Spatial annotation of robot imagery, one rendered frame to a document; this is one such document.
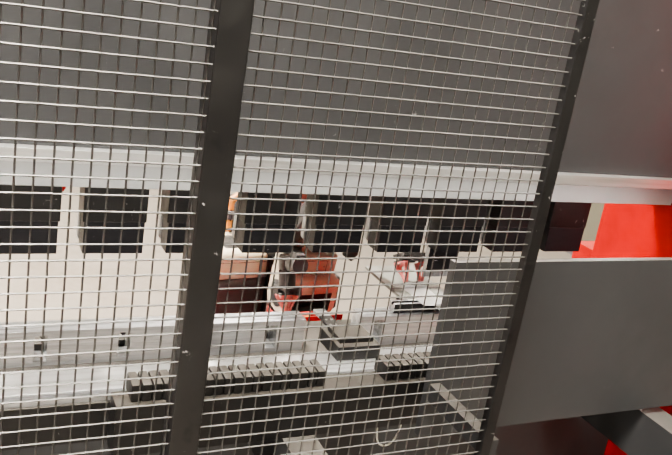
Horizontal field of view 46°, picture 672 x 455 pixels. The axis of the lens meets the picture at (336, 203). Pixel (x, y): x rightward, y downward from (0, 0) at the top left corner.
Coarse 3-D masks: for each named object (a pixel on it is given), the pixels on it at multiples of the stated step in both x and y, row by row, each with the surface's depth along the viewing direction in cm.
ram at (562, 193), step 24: (0, 168) 176; (24, 168) 178; (48, 168) 180; (96, 168) 184; (120, 168) 187; (168, 168) 191; (264, 192) 204; (288, 192) 207; (312, 192) 210; (336, 192) 213; (360, 192) 216; (408, 192) 222; (432, 192) 226; (456, 192) 229; (528, 192) 240; (576, 192) 248; (600, 192) 252; (624, 192) 257; (648, 192) 261
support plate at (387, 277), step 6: (372, 270) 260; (378, 270) 261; (384, 270) 262; (390, 270) 263; (378, 276) 256; (384, 276) 257; (390, 276) 258; (396, 276) 258; (414, 276) 261; (384, 282) 252; (390, 282) 252; (396, 282) 253; (402, 282) 254; (432, 282) 258; (390, 288) 248; (432, 288) 253; (396, 294) 245; (408, 294) 245; (438, 294) 249
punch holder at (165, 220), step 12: (168, 192) 195; (180, 192) 195; (168, 204) 195; (180, 204) 196; (168, 216) 195; (180, 216) 197; (168, 240) 197; (180, 240) 199; (168, 252) 198; (180, 252) 200
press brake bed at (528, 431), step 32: (32, 448) 198; (64, 448) 201; (96, 448) 205; (224, 448) 222; (352, 448) 241; (384, 448) 246; (448, 448) 258; (512, 448) 270; (544, 448) 277; (576, 448) 284
